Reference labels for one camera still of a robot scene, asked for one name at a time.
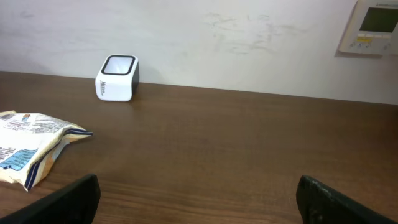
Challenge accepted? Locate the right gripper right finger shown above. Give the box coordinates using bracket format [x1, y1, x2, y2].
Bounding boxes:
[296, 175, 397, 224]

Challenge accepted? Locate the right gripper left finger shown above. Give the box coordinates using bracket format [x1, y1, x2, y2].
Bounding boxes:
[1, 174, 101, 224]

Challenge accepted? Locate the white barcode scanner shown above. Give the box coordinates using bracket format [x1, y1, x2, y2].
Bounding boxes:
[95, 55, 140, 102]

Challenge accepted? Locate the beige wall control panel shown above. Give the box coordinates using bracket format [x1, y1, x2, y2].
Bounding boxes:
[338, 0, 397, 55]

